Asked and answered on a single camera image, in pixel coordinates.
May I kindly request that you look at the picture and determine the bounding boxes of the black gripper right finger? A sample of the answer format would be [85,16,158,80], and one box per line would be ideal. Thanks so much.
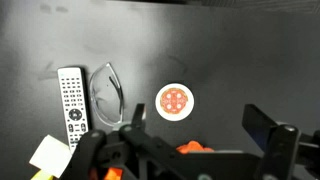
[241,103,320,180]

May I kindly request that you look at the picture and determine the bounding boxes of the clear safety glasses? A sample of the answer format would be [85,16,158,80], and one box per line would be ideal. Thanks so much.
[88,62,126,127]

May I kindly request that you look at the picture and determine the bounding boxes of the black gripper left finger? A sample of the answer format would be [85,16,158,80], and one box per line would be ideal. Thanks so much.
[60,103,188,180]

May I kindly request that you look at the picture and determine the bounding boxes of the white remote control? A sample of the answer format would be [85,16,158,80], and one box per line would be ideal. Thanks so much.
[57,66,92,155]

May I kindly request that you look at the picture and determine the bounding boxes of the white block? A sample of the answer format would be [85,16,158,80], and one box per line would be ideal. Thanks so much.
[28,134,73,179]

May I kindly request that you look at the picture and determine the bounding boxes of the white plate with pizza print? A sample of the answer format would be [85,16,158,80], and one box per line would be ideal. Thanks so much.
[154,81,195,122]

